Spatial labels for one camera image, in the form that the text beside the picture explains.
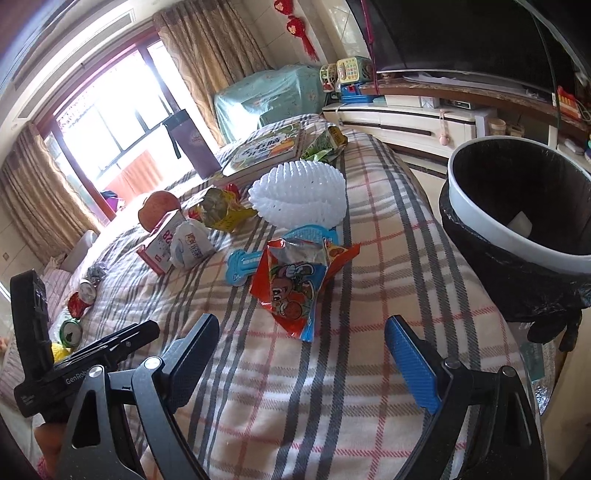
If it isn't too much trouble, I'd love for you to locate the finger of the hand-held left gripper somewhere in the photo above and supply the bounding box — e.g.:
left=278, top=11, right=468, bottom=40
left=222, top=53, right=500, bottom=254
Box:
left=9, top=271, right=53, bottom=385
left=95, top=320, right=161, bottom=376

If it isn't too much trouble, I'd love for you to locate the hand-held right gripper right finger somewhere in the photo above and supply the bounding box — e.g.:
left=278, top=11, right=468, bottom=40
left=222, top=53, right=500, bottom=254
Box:
left=385, top=315, right=548, bottom=480

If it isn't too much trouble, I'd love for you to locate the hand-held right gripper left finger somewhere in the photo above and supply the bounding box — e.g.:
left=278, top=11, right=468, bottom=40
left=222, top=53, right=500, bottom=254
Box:
left=58, top=314, right=220, bottom=480

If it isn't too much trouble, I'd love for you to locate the red and white small carton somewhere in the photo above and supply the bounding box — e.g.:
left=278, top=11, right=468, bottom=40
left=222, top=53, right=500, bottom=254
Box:
left=136, top=210, right=185, bottom=276

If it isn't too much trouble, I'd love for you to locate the white printed packet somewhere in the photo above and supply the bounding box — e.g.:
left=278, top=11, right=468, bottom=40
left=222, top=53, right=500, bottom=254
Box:
left=170, top=220, right=218, bottom=270

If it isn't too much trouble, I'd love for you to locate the white round trash bin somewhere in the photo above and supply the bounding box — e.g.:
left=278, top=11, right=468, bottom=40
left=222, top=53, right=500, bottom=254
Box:
left=438, top=137, right=591, bottom=344

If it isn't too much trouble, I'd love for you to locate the orange snack bag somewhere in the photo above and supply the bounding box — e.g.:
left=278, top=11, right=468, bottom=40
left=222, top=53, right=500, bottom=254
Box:
left=249, top=237, right=361, bottom=342

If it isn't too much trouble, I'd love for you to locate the yellow green snack bag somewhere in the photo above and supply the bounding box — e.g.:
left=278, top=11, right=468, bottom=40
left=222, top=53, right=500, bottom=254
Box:
left=187, top=187, right=257, bottom=232

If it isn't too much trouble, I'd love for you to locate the white foam fruit net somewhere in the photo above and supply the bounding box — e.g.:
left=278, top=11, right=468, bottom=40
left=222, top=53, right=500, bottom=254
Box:
left=248, top=159, right=346, bottom=230

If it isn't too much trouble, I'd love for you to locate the person's left hand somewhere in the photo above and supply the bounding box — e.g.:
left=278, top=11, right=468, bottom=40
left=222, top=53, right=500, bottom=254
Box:
left=34, top=418, right=68, bottom=480

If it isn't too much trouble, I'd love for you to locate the crushed green drink can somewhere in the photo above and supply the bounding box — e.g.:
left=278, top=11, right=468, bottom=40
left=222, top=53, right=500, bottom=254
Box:
left=60, top=318, right=84, bottom=346

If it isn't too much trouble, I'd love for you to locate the crushed red drink can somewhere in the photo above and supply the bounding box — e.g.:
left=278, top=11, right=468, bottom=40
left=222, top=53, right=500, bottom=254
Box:
left=68, top=279, right=98, bottom=319

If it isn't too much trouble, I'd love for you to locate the plaid blanket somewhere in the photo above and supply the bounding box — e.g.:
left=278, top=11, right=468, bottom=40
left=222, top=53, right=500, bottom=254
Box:
left=41, top=115, right=550, bottom=480

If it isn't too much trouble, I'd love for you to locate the beige patterned curtain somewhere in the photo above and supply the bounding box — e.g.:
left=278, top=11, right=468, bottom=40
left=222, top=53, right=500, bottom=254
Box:
left=0, top=124, right=100, bottom=264
left=152, top=0, right=273, bottom=134

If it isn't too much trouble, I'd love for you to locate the apple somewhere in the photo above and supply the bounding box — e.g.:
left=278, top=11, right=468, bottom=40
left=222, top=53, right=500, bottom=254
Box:
left=139, top=191, right=182, bottom=232

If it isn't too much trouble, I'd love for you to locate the orange hanging cloth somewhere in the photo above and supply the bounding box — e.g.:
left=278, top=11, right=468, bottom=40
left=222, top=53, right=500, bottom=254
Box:
left=122, top=152, right=162, bottom=195

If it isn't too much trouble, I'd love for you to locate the purple drink bottle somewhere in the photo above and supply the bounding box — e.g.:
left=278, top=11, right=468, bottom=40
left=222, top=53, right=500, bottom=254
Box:
left=161, top=109, right=222, bottom=178

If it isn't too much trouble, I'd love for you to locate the large window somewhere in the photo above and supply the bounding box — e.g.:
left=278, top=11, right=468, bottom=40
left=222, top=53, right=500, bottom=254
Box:
left=46, top=41, right=185, bottom=217

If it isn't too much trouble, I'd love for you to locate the children's picture book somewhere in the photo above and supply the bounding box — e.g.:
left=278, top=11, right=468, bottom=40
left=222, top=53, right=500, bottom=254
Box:
left=222, top=127, right=303, bottom=185

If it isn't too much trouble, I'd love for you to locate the white tv cabinet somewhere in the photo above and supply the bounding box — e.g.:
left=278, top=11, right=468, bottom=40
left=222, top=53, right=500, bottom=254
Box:
left=322, top=95, right=591, bottom=171

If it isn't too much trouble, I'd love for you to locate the blue toy cash register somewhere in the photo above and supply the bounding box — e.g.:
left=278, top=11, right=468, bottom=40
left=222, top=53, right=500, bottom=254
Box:
left=339, top=85, right=370, bottom=104

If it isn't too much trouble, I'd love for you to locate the teal cloth covered furniture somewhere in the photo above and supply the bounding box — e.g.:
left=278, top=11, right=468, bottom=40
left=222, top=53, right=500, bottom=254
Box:
left=215, top=65, right=328, bottom=144

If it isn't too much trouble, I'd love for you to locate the toy telephone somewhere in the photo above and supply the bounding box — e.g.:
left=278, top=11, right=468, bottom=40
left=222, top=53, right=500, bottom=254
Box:
left=336, top=58, right=375, bottom=86

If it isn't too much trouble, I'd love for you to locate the red toy piano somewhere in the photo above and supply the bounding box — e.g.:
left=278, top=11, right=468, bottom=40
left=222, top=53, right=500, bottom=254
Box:
left=556, top=85, right=580, bottom=121

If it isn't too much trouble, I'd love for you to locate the red thin rod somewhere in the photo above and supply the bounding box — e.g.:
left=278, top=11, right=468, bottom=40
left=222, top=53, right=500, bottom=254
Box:
left=360, top=0, right=384, bottom=93

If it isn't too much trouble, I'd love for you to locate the green thin rod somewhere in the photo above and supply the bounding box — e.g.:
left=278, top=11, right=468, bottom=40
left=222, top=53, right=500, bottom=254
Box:
left=531, top=0, right=561, bottom=139

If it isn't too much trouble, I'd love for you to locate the black flat television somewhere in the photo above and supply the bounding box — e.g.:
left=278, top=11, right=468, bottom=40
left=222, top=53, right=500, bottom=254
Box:
left=346, top=0, right=583, bottom=88

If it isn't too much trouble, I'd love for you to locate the short red heart decoration string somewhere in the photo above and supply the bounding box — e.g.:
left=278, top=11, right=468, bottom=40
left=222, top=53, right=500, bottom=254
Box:
left=274, top=0, right=319, bottom=58

